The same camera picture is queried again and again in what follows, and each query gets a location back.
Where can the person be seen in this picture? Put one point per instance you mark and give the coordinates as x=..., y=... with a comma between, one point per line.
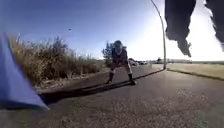
x=119, y=58

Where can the dark green tree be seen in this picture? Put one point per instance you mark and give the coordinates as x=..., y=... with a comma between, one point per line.
x=106, y=53

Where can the grey side pavement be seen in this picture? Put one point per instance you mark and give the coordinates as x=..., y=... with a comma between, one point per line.
x=93, y=80

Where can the concrete kerb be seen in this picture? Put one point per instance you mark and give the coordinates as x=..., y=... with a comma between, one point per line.
x=100, y=87

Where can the grey asphalt path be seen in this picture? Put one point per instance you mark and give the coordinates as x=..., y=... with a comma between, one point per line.
x=143, y=100

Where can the street lamp pole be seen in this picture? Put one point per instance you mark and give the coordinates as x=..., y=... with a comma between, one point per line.
x=164, y=50

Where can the dry brown bushes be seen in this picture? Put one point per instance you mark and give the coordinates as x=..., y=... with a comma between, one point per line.
x=50, y=63

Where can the dry grass strip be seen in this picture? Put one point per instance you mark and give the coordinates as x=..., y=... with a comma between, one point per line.
x=200, y=69

